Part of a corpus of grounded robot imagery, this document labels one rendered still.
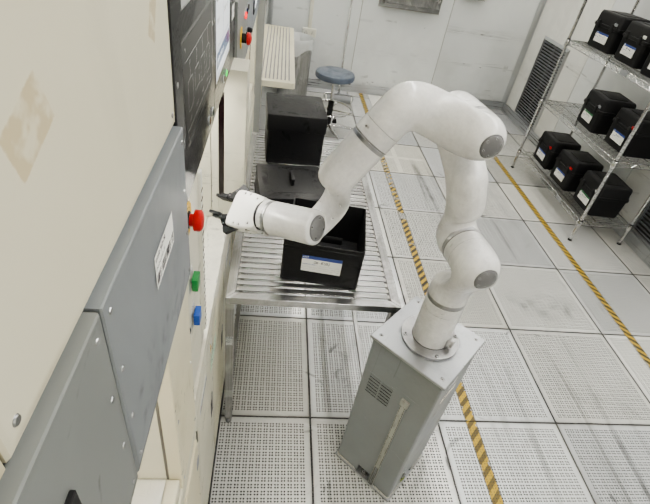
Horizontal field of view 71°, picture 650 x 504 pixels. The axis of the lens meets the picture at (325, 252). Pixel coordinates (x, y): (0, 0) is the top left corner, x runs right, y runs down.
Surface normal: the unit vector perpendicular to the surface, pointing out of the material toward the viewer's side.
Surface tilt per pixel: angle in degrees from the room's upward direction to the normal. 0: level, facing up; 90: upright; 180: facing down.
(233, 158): 90
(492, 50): 90
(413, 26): 90
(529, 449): 0
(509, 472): 0
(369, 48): 90
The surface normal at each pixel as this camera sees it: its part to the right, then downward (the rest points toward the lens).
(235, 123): 0.06, 0.62
